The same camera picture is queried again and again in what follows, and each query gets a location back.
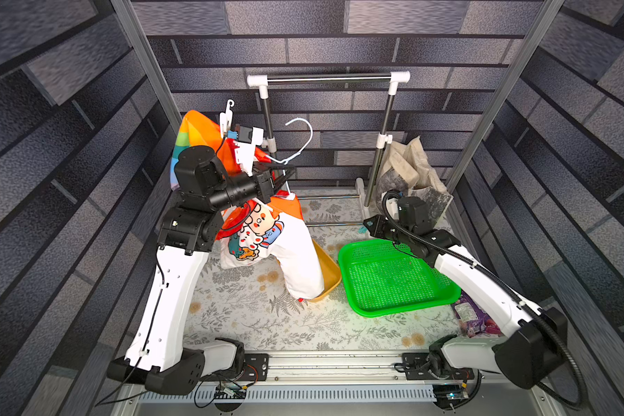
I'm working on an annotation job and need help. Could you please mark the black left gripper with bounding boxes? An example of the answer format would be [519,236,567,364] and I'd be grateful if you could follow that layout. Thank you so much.
[206,162,296,215]

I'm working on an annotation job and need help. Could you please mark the colourful orange white kids jacket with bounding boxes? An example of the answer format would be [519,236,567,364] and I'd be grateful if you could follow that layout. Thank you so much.
[170,111,324,299]

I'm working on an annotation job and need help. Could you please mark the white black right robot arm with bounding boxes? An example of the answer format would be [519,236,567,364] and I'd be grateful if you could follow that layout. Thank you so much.
[363,190,574,389]

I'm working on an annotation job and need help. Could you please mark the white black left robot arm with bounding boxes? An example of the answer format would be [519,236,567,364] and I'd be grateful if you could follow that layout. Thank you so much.
[107,146,294,395]

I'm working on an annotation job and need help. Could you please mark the metal clothes rack white joints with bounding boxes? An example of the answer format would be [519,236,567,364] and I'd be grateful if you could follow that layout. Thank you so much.
[246,71,411,219]

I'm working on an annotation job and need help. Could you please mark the green plastic basket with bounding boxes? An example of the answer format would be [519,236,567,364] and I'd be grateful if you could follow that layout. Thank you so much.
[338,239,461,318]

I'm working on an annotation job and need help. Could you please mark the beige printed paper bag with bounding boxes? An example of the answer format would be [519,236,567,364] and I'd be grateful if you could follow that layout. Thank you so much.
[371,137,453,225]

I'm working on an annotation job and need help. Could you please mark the yellow plastic tray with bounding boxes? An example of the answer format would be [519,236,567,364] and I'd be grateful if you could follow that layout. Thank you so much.
[310,241,343,303]

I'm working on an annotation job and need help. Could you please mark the purple plastic packet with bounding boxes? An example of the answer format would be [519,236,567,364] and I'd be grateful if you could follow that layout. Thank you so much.
[452,291,503,338]

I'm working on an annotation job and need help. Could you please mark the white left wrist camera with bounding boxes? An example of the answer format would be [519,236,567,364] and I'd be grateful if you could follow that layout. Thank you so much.
[219,99,265,176]

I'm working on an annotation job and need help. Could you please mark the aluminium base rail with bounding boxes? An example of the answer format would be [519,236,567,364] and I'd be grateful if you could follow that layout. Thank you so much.
[111,350,547,415]

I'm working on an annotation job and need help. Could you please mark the black corrugated cable conduit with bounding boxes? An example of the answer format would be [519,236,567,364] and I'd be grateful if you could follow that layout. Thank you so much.
[380,189,588,412]

